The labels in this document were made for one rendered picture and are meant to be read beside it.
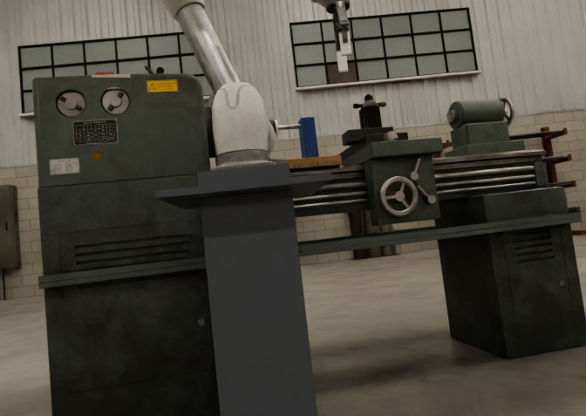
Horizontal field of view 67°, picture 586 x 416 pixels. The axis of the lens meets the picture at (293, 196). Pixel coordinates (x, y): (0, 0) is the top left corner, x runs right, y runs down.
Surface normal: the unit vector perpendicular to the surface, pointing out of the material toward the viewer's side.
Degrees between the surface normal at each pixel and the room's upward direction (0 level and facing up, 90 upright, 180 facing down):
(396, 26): 90
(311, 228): 90
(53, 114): 90
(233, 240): 90
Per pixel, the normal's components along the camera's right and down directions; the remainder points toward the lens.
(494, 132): 0.18, -0.10
